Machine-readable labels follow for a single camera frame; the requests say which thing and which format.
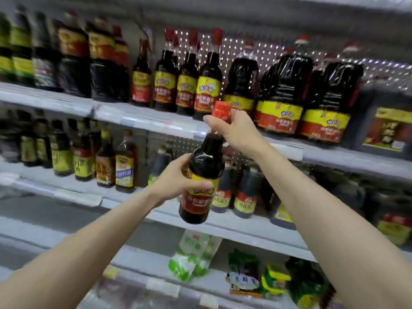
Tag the large amber cooking wine jug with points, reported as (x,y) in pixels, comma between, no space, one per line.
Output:
(126,167)

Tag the row of dark red-capped bottles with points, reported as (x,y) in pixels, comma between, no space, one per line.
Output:
(239,83)

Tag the person's left forearm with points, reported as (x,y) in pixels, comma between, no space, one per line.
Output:
(71,260)

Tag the yellow-capped green label bottle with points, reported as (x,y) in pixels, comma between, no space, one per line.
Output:
(5,54)

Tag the blue-label oyster sauce bottle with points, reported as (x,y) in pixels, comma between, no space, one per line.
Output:
(45,61)

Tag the person's right hand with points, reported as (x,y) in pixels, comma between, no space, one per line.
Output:
(244,135)

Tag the round soy jug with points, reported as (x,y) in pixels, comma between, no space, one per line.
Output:
(282,212)

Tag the white metal store shelving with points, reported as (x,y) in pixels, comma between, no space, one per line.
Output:
(51,235)

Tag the small green bottle yellow label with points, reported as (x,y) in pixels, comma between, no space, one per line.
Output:
(308,286)

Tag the white green bag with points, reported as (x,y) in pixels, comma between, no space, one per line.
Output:
(186,257)
(209,254)

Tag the square soy sauce jug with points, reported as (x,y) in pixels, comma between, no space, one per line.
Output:
(394,225)

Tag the person's left hand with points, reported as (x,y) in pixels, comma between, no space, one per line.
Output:
(177,183)

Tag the vinegar jug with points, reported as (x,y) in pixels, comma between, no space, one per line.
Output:
(386,128)

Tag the green packet white blue label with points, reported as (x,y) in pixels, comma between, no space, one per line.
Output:
(244,280)

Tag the red label dark sauce bottle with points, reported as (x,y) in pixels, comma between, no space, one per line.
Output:
(123,67)

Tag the dark bottle orange label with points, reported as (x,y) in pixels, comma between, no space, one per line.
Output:
(105,167)

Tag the person's right forearm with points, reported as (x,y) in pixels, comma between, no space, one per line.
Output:
(341,222)

